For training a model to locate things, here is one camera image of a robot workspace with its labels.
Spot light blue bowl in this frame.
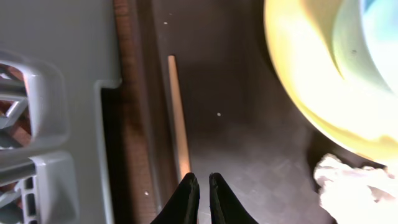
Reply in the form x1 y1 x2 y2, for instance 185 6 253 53
332 0 397 95

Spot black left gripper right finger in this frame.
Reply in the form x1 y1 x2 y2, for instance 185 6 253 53
209 173 258 224

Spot yellow plate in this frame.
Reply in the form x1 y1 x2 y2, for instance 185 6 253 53
264 0 397 164

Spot grey dishwasher rack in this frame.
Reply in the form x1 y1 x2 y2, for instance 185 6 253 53
1 0 121 223

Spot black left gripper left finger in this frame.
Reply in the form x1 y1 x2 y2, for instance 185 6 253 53
150 172 200 224

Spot brown serving tray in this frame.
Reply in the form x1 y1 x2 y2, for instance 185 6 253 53
139 0 371 223

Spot crumpled white tissue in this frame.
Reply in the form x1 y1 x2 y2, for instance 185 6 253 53
313 154 397 224

